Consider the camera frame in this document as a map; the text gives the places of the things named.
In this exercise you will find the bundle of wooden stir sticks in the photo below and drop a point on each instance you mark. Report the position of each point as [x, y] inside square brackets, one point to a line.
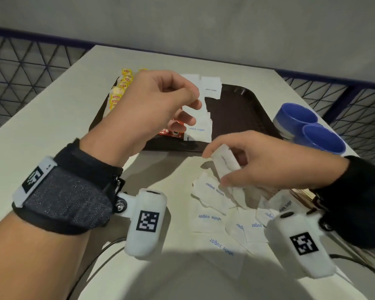
[306, 195]

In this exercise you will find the white sugar sachets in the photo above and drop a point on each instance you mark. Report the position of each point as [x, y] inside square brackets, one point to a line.
[209, 215]

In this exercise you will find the black left wrist band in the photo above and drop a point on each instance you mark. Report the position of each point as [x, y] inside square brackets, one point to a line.
[65, 196]

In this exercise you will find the row of red Nescafe sachets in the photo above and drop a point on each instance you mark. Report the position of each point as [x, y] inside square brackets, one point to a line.
[168, 131]

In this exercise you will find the row of white sugar packets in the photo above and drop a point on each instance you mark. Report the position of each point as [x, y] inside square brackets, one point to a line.
[200, 134]

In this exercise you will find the person's right hand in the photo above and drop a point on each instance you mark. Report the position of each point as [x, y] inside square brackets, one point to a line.
[284, 165]

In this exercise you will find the blue cup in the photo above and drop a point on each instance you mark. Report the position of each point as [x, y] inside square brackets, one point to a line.
[322, 140]
[293, 115]

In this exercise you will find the person's left hand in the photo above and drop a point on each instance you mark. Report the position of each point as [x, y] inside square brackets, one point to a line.
[143, 115]

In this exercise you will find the black right wrist band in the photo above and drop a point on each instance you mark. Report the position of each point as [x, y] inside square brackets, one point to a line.
[359, 199]

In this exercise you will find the black wrist band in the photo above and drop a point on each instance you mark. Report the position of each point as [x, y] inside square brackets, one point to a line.
[359, 199]
[65, 196]

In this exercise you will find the white box with marker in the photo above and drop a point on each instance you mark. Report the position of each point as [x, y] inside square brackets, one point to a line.
[147, 221]

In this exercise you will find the brown plastic tray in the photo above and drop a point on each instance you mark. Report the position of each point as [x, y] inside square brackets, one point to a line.
[237, 115]

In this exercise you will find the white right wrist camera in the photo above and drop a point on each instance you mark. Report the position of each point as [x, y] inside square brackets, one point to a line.
[303, 246]

